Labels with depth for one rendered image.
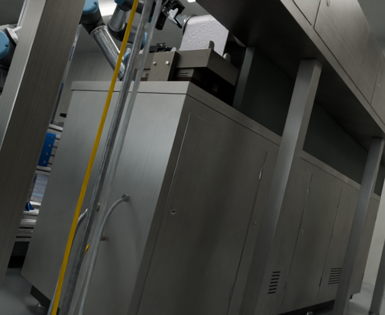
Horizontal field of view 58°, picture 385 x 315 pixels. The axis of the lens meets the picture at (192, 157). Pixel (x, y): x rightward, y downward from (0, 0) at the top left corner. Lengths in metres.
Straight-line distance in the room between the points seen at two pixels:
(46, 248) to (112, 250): 0.38
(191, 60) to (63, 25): 0.62
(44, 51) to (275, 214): 0.89
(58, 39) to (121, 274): 0.71
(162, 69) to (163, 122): 0.22
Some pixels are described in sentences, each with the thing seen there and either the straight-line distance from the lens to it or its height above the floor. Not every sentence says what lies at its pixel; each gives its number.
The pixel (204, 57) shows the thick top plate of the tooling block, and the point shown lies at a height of 1.00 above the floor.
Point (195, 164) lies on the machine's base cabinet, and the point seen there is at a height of 0.67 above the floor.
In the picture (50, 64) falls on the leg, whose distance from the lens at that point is 0.59.
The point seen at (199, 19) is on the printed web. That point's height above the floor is 1.27.
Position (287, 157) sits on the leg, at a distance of 1.24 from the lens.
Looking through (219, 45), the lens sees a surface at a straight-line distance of 1.40.
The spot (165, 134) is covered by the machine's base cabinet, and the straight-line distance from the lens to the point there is 1.04.
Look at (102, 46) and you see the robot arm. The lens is 1.86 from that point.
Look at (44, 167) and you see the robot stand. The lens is 1.99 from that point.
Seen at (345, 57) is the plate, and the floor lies 1.22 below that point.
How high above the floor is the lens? 0.62
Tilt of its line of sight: 4 degrees up
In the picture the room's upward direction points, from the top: 15 degrees clockwise
